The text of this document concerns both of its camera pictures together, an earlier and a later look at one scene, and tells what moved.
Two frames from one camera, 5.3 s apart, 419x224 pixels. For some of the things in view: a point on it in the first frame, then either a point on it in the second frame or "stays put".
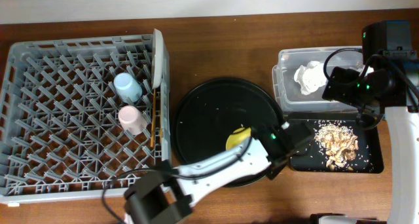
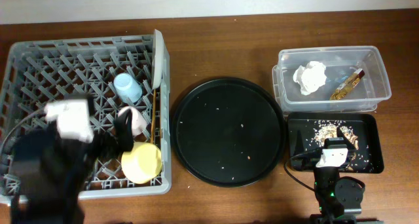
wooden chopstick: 152,124 stays put
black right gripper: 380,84 → 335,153
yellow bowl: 240,137 → 142,164
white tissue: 311,76 stays put
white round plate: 157,66 stays put
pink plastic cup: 132,120 stays put
